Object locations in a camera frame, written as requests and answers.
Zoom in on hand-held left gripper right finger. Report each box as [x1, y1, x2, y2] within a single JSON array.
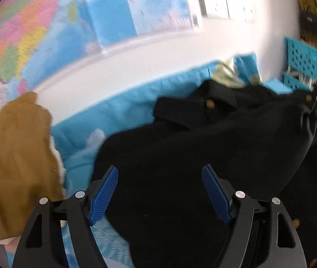
[[201, 163, 307, 268]]

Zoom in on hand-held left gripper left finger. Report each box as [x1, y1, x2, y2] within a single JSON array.
[[12, 165, 119, 268]]

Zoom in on black coat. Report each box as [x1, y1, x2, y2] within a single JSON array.
[[91, 80, 317, 268]]

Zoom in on cream folded garment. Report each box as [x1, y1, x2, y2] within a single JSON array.
[[0, 135, 67, 246]]

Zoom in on black bag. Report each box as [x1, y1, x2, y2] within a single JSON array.
[[300, 10, 317, 37]]

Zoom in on blue floral bedsheet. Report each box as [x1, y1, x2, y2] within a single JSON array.
[[51, 53, 317, 268]]

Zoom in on mustard folded garment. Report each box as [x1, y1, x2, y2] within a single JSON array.
[[0, 92, 65, 241]]

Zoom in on white wall socket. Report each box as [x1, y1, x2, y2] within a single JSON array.
[[197, 0, 228, 18], [226, 0, 257, 23]]

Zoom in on colourful wall map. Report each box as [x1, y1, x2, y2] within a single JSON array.
[[0, 0, 204, 137]]

